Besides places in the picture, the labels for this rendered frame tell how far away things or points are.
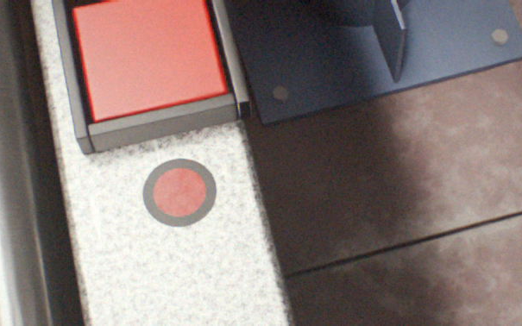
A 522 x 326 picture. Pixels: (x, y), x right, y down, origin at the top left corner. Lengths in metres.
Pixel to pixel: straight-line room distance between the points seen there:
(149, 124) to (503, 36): 1.13
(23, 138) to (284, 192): 0.99
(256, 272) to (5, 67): 0.15
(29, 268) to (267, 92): 1.07
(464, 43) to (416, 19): 0.08
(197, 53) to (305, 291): 0.95
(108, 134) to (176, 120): 0.03
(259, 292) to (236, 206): 0.04
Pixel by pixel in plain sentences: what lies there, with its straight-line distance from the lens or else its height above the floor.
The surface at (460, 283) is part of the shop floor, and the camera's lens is 1.44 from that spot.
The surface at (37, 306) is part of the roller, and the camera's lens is 0.48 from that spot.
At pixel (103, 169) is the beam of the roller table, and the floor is 0.91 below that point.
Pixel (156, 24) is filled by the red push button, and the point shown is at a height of 0.93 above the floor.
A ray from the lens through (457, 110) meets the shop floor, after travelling 1.54.
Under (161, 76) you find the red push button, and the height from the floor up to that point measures 0.93.
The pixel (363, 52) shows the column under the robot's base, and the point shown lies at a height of 0.01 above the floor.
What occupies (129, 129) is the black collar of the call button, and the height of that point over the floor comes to 0.93.
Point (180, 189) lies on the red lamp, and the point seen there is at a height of 0.92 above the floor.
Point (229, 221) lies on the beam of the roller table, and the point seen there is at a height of 0.92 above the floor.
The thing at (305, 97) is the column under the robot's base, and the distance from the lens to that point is 1.52.
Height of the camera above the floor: 1.36
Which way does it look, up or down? 65 degrees down
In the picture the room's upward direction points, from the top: 6 degrees counter-clockwise
